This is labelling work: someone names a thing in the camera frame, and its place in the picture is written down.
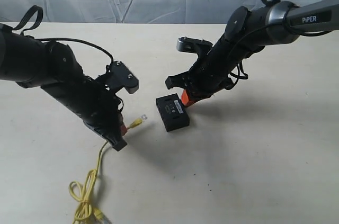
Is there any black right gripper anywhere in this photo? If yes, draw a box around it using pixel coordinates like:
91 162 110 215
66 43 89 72
165 46 245 107

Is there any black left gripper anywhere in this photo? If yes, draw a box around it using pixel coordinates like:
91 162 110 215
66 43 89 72
41 76 127 151

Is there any small black network box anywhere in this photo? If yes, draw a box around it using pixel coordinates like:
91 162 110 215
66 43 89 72
156 93 190 132

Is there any yellow ethernet cable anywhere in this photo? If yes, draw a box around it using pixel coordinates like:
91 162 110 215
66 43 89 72
68 114 148 224

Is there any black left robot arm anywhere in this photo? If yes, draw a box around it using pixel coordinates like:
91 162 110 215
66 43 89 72
1 5 127 151

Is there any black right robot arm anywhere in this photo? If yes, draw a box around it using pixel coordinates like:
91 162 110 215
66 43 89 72
165 0 338 107

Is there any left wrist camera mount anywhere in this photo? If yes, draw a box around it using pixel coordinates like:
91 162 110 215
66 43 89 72
105 61 139 94

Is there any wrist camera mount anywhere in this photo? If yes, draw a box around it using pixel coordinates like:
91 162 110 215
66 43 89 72
105 61 139 94
176 37 213 57

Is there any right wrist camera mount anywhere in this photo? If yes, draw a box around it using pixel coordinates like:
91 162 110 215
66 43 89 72
176 37 213 57

